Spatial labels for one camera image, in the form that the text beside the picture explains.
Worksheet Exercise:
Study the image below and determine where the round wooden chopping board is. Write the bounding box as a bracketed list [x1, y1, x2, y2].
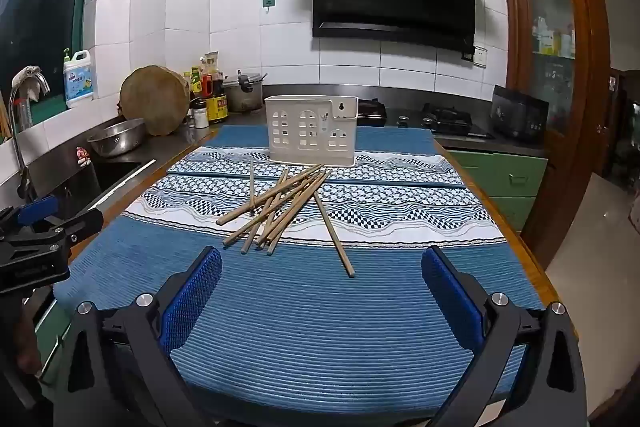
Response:
[119, 65, 192, 136]

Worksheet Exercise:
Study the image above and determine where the white plastic utensil holder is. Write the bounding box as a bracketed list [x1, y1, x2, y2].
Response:
[264, 95, 359, 168]

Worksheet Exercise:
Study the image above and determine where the wooden glass door cabinet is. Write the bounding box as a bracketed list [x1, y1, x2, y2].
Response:
[500, 0, 613, 275]

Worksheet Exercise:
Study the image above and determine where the pile of wooden chopsticks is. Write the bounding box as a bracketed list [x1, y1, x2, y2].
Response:
[216, 159, 356, 279]

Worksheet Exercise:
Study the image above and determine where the blue patterned woven mat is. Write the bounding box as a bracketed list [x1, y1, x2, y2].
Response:
[167, 125, 468, 188]
[52, 174, 546, 413]

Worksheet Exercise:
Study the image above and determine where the white rag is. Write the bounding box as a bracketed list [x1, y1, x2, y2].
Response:
[12, 66, 51, 102]

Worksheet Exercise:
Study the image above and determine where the steel colander bowl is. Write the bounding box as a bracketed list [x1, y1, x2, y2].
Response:
[87, 118, 147, 158]

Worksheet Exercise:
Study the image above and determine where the dark soy sauce bottle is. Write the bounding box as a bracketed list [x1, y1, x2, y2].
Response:
[207, 74, 230, 124]

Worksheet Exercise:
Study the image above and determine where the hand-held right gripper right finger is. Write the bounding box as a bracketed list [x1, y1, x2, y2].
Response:
[420, 246, 588, 427]

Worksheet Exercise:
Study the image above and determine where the steel pressure cooker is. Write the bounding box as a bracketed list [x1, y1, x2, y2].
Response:
[222, 72, 268, 112]

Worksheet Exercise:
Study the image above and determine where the white detergent bottle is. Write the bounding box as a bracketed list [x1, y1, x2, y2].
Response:
[63, 48, 96, 108]

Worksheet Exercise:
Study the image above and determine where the black gas stove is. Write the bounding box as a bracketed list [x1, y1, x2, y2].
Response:
[387, 103, 496, 140]

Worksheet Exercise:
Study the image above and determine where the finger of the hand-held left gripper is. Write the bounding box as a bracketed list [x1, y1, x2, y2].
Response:
[0, 194, 59, 234]
[30, 208, 105, 253]

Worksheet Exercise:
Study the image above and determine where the black countertop appliance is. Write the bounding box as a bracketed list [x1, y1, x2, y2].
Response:
[490, 85, 549, 144]

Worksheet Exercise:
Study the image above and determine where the steel kitchen faucet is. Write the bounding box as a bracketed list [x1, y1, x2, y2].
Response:
[7, 77, 51, 198]

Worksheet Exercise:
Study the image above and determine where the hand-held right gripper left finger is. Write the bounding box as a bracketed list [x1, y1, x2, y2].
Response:
[52, 246, 236, 427]

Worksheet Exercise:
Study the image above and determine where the green drawer cabinet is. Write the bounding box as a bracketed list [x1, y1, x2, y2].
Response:
[445, 147, 549, 233]

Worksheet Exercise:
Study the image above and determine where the person's left hand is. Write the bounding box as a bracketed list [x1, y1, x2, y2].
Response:
[12, 302, 45, 374]

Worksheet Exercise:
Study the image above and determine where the dark window green frame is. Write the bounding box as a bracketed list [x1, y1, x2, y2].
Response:
[0, 0, 108, 142]

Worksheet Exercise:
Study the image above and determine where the black kitchen sink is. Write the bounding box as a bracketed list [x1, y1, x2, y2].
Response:
[92, 159, 156, 204]

